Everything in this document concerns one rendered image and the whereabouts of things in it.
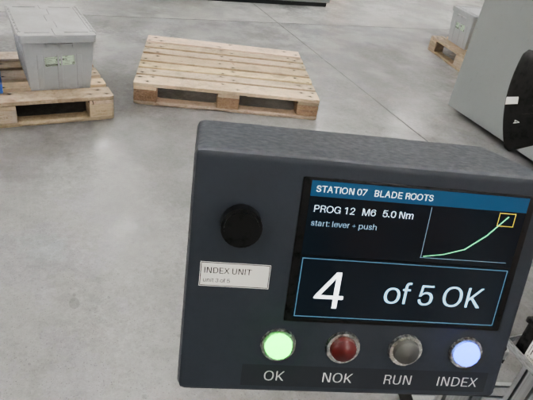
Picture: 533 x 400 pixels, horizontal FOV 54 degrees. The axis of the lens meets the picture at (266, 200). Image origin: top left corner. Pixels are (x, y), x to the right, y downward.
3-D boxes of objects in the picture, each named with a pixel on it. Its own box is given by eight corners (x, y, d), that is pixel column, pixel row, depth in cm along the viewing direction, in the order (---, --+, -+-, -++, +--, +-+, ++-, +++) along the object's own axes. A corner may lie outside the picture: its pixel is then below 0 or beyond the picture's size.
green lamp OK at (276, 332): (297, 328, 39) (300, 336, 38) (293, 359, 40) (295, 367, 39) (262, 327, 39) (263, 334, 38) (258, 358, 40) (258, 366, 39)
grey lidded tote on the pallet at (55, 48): (77, 55, 351) (74, 4, 333) (99, 90, 309) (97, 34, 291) (9, 57, 331) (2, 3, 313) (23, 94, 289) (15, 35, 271)
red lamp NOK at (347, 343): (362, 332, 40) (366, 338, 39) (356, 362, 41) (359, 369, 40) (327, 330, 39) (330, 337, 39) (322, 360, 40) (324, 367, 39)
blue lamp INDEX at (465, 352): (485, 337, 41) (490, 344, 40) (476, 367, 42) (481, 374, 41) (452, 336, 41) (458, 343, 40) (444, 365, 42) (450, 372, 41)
